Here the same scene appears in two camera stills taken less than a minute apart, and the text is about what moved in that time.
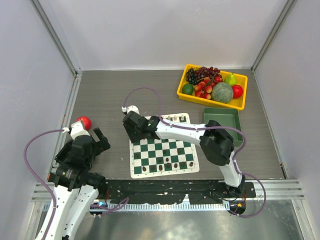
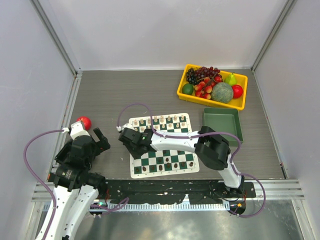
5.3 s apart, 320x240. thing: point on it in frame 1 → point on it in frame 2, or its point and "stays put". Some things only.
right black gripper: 132,136 → 135,155
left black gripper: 103,142 stays put
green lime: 187,89 stays put
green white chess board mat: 157,157 stays put
